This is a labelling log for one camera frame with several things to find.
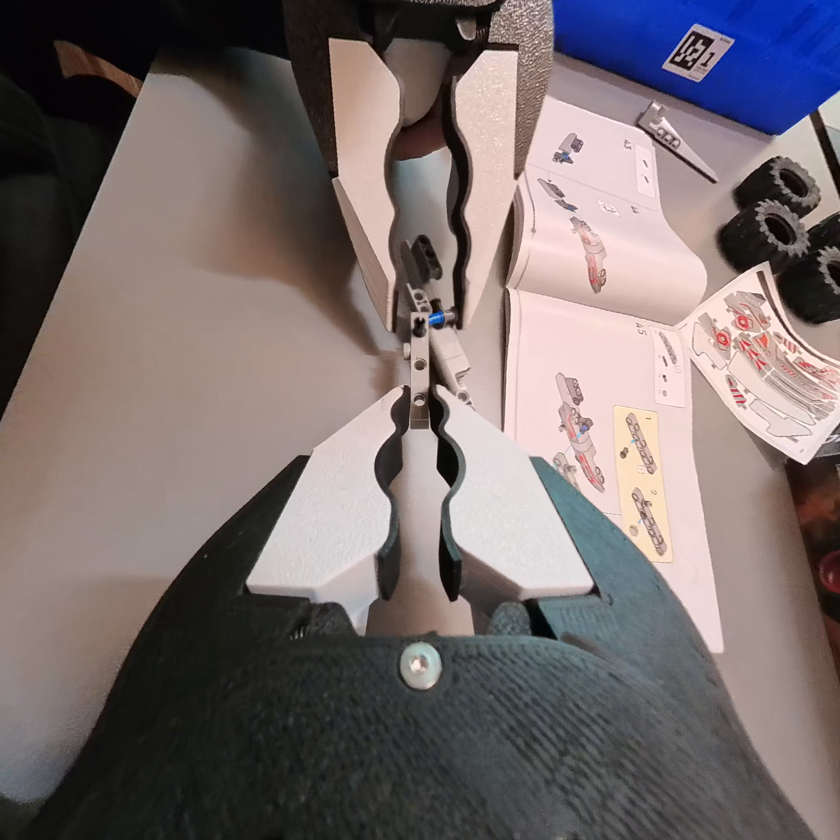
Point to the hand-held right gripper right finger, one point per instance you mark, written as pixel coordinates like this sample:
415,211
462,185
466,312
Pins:
518,525

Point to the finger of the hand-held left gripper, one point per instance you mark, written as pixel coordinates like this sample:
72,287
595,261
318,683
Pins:
361,144
492,144

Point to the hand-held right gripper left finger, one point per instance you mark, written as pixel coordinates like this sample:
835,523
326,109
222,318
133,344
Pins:
315,525

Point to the grey toy brick assembly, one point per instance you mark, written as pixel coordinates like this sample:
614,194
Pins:
453,364

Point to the grey toy brick beam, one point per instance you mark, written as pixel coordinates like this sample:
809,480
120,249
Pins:
418,367

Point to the person's left hand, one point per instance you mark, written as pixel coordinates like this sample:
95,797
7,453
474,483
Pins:
420,141

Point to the building instruction booklet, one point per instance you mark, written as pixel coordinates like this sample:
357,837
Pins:
571,367

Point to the blue plastic bin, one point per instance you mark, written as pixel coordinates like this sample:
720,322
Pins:
623,39

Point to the grey wedge toy panel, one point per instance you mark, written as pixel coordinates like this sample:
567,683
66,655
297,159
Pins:
663,124

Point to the white printed tag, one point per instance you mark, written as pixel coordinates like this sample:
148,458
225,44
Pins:
695,52

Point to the black toy tire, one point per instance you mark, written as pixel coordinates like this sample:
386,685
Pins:
804,292
754,187
828,233
741,239

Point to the toy sticker sheet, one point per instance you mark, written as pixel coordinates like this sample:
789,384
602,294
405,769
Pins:
754,354

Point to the dark printed box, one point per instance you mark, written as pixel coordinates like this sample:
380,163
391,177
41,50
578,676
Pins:
817,512

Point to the person's dark clothing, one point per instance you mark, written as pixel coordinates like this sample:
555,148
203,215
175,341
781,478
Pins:
39,197

